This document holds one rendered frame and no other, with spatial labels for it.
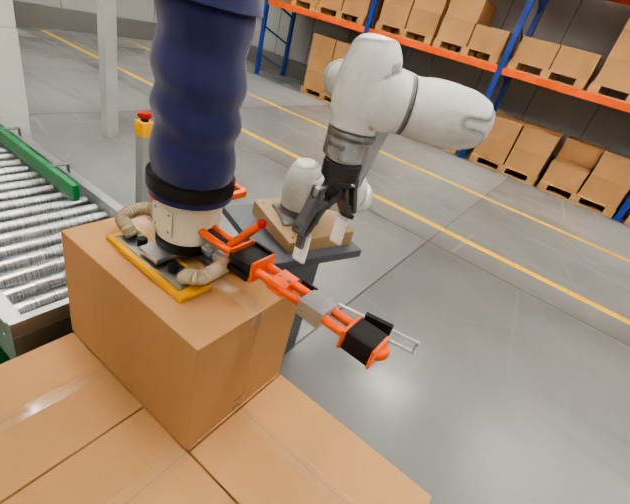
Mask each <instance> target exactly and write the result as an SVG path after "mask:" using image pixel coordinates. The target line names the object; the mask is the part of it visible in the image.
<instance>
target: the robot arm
mask: <svg viewBox="0 0 630 504"><path fill-rule="evenodd" d="M402 64H403V56H402V50H401V47H400V44H399V42H398V41H397V40H394V39H392V38H389V37H386V36H383V35H380V34H376V33H364V34H361V35H359V36H358V37H356V38H355V39H354V40H353V41H352V43H351V44H350V46H349V48H348V50H347V52H346V54H345V56H344V59H337V60H335V61H333V62H331V63H330V64H329V65H328V66H327V67H326V69H325V71H324V74H323V85H324V88H325V90H326V92H327V93H328V94H329V95H330V96H331V103H330V109H331V115H330V121H329V125H328V130H327V134H326V138H325V142H324V146H323V152H324V153H325V154H326V155H325V157H324V160H323V164H322V167H321V165H320V164H319V163H318V162H316V161H315V160H313V159H310V158H299V159H297V160H296V161H295V162H294V163H293V164H292V165H291V167H290V168H289V170H288V172H287V174H286V176H285V180H284V183H283V188H282V197H281V203H278V202H274V203H272V207H273V208H274V209H275V210H276V212H277V214H278V216H279V218H280V219H281V222H282V225H283V226H290V225H293V226H292V229H291V230H292V231H294V232H295V233H297V234H298V235H297V239H296V243H295V247H294V251H293V255H292V258H293V259H295V260H296V261H298V262H299V263H301V264H302V265H303V264H305V260H306V256H307V253H308V249H309V245H310V242H311V238H312V235H311V234H310V233H311V231H312V230H313V228H314V227H315V226H316V225H318V224H319V220H320V218H321V217H322V216H323V214H324V213H325V211H326V210H332V211H336V212H340V214H341V215H340V214H337V216H336V219H335V223H334V226H333V229H332V233H331V236H330V239H329V240H330V241H331V242H333V243H335V244H337V245H338V246H340V245H341V243H342V240H343V237H344V234H345V231H346V227H347V224H348V221H349V219H350V220H353V219H354V215H352V214H356V213H361V212H364V211H365V210H367V209H368V208H369V207H370V205H371V202H372V199H373V191H372V188H371V186H370V185H369V184H368V183H367V179H366V175H367V173H368V171H369V169H370V167H371V165H372V163H373V161H374V159H375V157H376V155H377V154H378V152H379V150H380V148H381V146H382V144H383V143H384V141H385V139H386V137H387V135H388V133H393V134H397V135H401V136H404V137H406V138H408V139H410V140H413V141H416V142H420V143H423V144H427V145H431V146H435V147H439V148H445V149H451V150H463V149H470V148H474V147H476V146H478V145H479V144H481V143H483V142H484V141H485V140H486V138H487V137H488V136H489V134H490V132H491V130H492V127H493V125H494V121H495V111H494V107H493V104H492V103H491V102H490V100H489V99H488V98H486V97H485V96H484V95H482V94H481V93H479V92H478V91H476V90H474V89H471V88H468V87H465V86H463V85H461V84H458V83H455V82H452V81H448V80H444V79H440V78H433V77H430V78H428V77H420V76H418V75H416V74H414V73H413V72H411V71H408V70H406V69H403V68H402ZM348 218H349V219H348Z"/></svg>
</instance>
